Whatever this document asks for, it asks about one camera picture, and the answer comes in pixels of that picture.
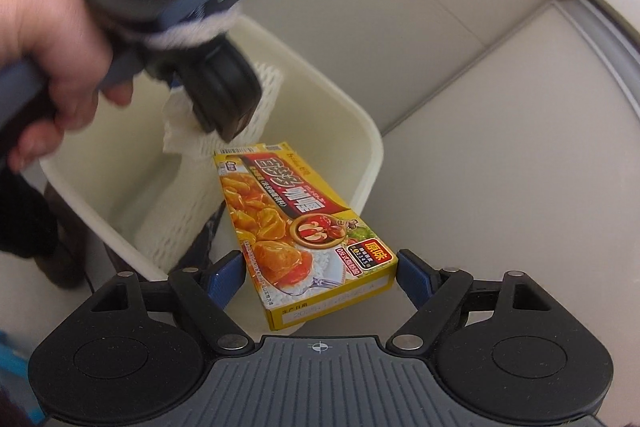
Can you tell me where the yellow curry box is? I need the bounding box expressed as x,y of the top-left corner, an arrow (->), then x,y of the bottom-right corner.
214,143 -> 398,332

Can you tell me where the white foam net sleeve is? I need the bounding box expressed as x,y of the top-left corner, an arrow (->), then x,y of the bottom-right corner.
135,60 -> 286,275

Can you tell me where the white plastic trash bin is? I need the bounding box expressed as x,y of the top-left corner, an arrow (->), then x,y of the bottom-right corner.
38,13 -> 385,338

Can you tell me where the left human hand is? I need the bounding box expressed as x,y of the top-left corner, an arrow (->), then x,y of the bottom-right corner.
1,0 -> 134,172

